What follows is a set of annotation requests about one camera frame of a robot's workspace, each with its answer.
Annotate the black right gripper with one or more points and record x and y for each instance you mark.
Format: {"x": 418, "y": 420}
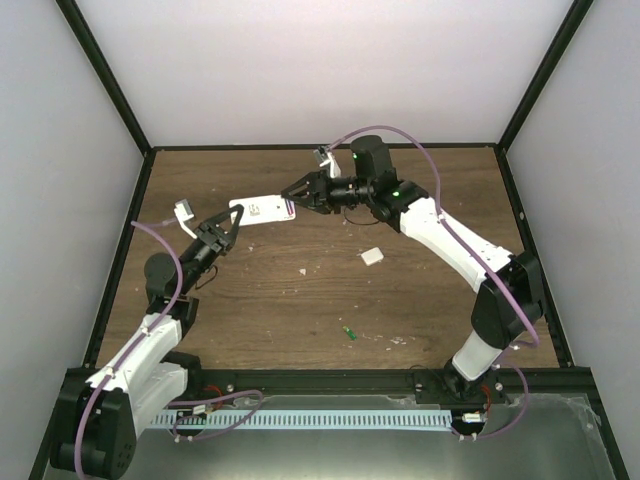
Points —
{"x": 320, "y": 199}

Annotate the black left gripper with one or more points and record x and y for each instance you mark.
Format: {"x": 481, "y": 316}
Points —
{"x": 204, "y": 233}

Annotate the blue purple battery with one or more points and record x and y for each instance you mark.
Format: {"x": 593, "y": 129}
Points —
{"x": 290, "y": 208}

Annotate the white remote control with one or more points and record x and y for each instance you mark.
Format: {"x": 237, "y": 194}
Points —
{"x": 262, "y": 210}

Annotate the white battery cover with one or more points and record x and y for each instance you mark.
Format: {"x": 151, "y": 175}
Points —
{"x": 372, "y": 256}

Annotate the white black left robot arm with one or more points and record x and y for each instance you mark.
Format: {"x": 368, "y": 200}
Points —
{"x": 99, "y": 415}

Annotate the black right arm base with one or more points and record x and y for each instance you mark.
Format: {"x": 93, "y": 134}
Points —
{"x": 447, "y": 386}

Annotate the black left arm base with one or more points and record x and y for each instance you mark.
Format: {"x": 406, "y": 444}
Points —
{"x": 215, "y": 387}

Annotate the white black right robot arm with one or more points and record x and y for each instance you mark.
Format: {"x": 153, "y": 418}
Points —
{"x": 508, "y": 287}

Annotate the green battery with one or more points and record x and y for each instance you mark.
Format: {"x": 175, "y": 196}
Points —
{"x": 349, "y": 333}

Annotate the metal front plate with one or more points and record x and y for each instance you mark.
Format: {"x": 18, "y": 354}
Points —
{"x": 541, "y": 436}

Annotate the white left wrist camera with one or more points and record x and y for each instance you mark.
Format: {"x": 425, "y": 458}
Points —
{"x": 184, "y": 214}

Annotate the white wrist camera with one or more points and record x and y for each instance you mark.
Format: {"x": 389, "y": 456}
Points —
{"x": 327, "y": 161}
{"x": 184, "y": 214}

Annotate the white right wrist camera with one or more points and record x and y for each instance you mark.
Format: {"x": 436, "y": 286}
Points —
{"x": 327, "y": 161}

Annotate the black table frame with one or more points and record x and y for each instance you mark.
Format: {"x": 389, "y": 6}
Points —
{"x": 563, "y": 377}

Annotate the light blue slotted cable duct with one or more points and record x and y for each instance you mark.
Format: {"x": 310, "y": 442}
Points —
{"x": 404, "y": 420}

